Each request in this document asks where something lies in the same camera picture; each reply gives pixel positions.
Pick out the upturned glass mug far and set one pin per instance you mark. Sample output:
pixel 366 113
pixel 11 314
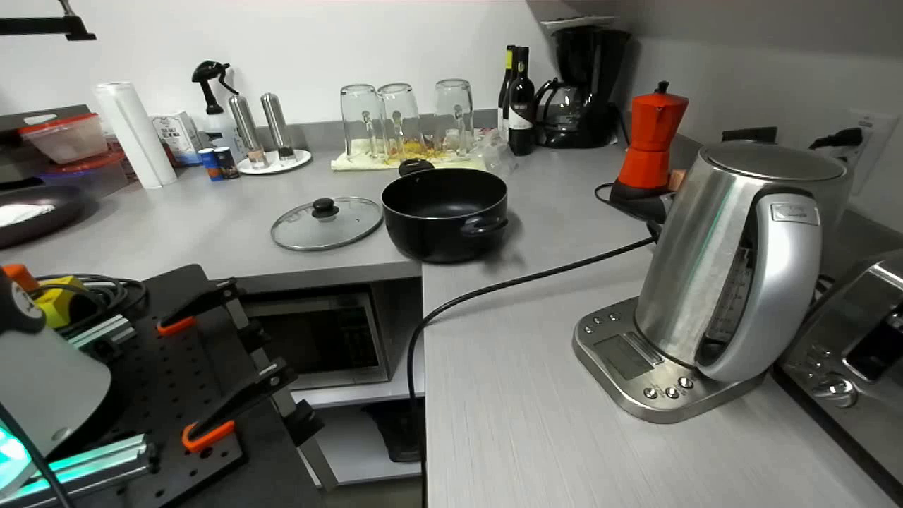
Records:
pixel 455 113

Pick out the black orange clamp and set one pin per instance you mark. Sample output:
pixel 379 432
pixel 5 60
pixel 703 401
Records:
pixel 186 316
pixel 221 422

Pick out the dark wine bottle yellow cap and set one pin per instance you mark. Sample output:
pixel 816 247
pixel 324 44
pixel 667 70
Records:
pixel 519 101

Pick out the steel salt shaker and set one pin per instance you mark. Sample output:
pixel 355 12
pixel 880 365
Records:
pixel 248 130

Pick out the spray bottle black trigger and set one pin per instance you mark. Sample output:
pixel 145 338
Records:
pixel 219 123

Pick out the upturned glass mug middle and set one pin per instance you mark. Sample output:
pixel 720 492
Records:
pixel 399 113

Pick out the upturned glass mug near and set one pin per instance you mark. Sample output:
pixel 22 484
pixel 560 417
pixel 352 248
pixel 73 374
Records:
pixel 359 111

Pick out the black orange clamp lower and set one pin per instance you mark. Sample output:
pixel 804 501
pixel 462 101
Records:
pixel 221 422

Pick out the built-in microwave oven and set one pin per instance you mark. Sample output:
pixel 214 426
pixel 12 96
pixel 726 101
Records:
pixel 327 336

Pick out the black perforated mounting board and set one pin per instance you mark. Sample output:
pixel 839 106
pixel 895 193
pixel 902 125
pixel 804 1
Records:
pixel 169 381

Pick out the yellow printed dish towel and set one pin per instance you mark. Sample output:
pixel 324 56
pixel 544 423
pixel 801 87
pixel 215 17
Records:
pixel 379 156

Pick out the black orange clamp upper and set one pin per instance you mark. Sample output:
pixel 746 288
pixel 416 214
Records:
pixel 186 316

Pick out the upturned glass mug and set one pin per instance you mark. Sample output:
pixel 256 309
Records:
pixel 359 111
pixel 399 113
pixel 455 113

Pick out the black drip coffee maker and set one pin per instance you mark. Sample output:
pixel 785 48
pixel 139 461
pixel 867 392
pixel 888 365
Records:
pixel 578 107

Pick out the stainless steel electric kettle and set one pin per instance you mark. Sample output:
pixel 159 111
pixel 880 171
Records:
pixel 730 282

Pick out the glass pot lid black knob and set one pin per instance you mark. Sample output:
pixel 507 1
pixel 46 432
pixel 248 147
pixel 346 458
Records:
pixel 327 224

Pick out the red moka pot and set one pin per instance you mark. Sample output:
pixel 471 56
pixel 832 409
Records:
pixel 646 172

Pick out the stainless steel toaster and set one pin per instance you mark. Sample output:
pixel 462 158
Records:
pixel 846 367

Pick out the steel pepper shaker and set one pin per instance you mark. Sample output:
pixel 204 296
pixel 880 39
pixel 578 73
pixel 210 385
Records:
pixel 277 125

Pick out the black cooking pot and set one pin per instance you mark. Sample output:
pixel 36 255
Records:
pixel 447 214

